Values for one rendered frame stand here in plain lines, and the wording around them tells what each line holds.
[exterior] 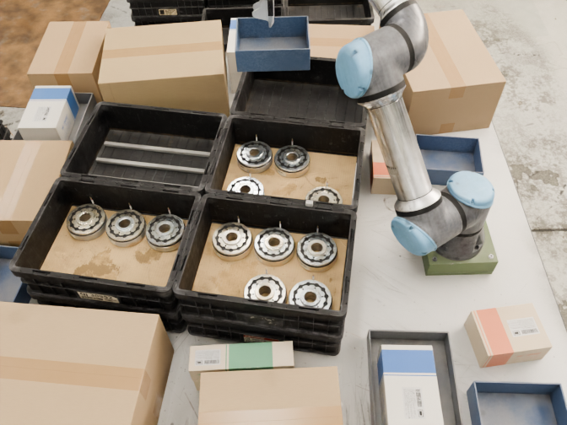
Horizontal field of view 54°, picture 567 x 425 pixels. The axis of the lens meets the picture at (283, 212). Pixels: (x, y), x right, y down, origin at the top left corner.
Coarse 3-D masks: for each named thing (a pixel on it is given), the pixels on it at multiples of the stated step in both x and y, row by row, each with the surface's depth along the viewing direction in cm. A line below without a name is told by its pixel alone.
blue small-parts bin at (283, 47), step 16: (288, 16) 155; (304, 16) 155; (240, 32) 159; (256, 32) 159; (272, 32) 159; (288, 32) 159; (304, 32) 159; (240, 48) 158; (256, 48) 158; (272, 48) 157; (288, 48) 157; (304, 48) 147; (240, 64) 150; (256, 64) 150; (272, 64) 150; (288, 64) 150; (304, 64) 150
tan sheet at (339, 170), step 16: (320, 160) 163; (336, 160) 163; (352, 160) 163; (240, 176) 160; (256, 176) 160; (272, 176) 160; (304, 176) 159; (320, 176) 159; (336, 176) 159; (352, 176) 159; (272, 192) 156; (288, 192) 156; (304, 192) 156; (352, 192) 156
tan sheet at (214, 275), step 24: (336, 240) 146; (216, 264) 142; (240, 264) 142; (288, 264) 142; (336, 264) 141; (192, 288) 138; (216, 288) 138; (240, 288) 137; (288, 288) 137; (336, 288) 137
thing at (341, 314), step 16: (304, 208) 140; (320, 208) 140; (336, 208) 140; (192, 224) 137; (352, 224) 136; (192, 240) 134; (352, 240) 133; (352, 256) 131; (176, 288) 126; (224, 304) 126; (240, 304) 124; (256, 304) 123; (272, 304) 123; (288, 304) 123; (336, 320) 123
